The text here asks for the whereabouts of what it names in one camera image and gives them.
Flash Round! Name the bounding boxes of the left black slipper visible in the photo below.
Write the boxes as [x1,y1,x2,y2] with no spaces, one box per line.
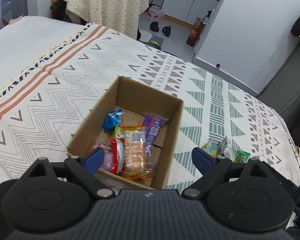
[149,21,159,33]

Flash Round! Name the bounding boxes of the blue candy wrapper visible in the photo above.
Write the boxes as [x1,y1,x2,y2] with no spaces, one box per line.
[102,109,124,132]

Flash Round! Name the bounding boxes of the biscuit packet blue label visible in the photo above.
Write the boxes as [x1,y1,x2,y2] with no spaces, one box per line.
[202,141,220,158]

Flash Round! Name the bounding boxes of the purple snack packet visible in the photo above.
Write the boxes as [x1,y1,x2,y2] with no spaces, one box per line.
[142,113,169,155]

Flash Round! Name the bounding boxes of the black slipper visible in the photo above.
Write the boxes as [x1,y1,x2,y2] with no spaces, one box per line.
[162,26,171,37]
[149,21,159,33]

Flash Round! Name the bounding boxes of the orange cracker packet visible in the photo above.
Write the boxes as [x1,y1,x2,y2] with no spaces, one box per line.
[121,125,154,181]

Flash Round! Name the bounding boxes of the green snack packet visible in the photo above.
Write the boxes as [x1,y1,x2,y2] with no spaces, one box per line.
[236,150,250,163]

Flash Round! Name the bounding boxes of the patterned bed blanket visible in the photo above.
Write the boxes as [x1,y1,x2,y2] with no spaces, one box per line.
[0,24,300,190]

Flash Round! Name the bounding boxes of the pink snack packet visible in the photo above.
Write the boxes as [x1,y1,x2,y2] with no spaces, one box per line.
[91,138,113,172]

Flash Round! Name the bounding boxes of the round table dotted tablecloth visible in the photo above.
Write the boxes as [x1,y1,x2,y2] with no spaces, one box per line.
[63,0,149,39]

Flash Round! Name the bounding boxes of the dark soy sauce bottle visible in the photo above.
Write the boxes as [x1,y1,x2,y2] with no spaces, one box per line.
[186,18,203,47]

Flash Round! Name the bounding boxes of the blue green candy packet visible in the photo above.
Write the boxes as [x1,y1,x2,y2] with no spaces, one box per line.
[114,125,122,139]

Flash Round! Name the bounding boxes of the brown cardboard box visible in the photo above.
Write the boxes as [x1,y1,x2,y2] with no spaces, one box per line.
[68,77,183,189]

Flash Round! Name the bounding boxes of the right black slipper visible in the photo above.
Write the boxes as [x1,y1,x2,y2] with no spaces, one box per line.
[162,26,171,37]

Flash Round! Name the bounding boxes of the pack of water bottles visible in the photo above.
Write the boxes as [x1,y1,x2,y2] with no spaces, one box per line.
[148,5,165,21]

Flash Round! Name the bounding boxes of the white kitchen cabinet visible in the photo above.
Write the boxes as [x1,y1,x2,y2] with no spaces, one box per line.
[163,0,219,25]

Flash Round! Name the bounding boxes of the blue floor mat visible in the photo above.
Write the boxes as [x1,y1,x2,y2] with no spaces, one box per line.
[139,30,164,50]

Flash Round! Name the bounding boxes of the red white snack bar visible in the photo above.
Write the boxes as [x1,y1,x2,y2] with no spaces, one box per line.
[110,138,125,174]

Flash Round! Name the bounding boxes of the clear white cake packet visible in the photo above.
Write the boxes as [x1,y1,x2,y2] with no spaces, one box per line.
[219,137,237,163]

